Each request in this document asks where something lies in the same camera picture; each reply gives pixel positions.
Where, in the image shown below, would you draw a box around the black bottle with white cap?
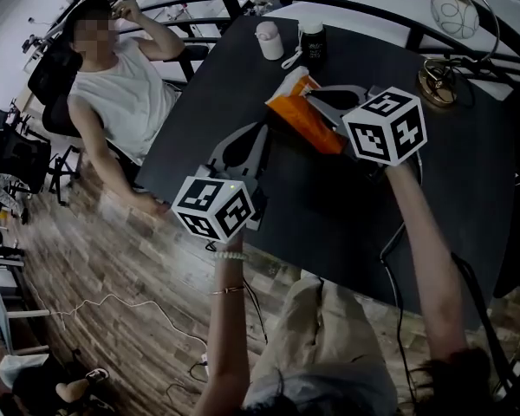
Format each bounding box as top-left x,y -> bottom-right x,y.
296,19 -> 328,72

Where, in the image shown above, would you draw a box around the person's left forearm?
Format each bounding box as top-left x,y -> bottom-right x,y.
192,231 -> 253,416

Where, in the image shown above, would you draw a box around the white lidded cup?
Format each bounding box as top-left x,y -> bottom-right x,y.
255,20 -> 285,62

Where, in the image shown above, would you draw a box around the white floor cable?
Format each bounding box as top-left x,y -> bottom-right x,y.
47,292 -> 210,357

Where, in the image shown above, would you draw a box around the white metal table frame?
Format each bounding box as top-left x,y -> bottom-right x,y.
0,253 -> 52,357

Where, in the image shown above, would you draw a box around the pale bead bracelet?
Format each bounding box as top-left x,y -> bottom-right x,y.
211,250 -> 249,263

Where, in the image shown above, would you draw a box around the person's right forearm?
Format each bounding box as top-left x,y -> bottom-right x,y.
385,161 -> 470,366

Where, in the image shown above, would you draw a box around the white table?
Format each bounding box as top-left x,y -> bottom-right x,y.
263,0 -> 520,102

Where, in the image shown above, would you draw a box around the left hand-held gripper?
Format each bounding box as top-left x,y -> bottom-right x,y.
171,122 -> 270,244

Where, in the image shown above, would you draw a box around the person's beige trousers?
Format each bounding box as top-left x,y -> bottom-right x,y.
241,270 -> 400,416

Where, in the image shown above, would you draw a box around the white bottle strap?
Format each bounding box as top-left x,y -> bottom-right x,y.
281,44 -> 305,70

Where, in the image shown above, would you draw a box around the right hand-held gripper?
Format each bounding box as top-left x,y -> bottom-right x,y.
304,84 -> 429,180

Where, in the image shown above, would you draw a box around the glass globe lamp gold base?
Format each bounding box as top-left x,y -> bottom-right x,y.
417,0 -> 502,108

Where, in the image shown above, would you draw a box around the black cable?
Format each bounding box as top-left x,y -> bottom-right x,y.
379,222 -> 419,406

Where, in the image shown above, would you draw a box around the black office chair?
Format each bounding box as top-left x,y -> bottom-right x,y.
27,49 -> 86,207

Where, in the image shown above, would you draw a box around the white tissues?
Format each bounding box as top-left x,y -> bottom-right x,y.
276,65 -> 311,99

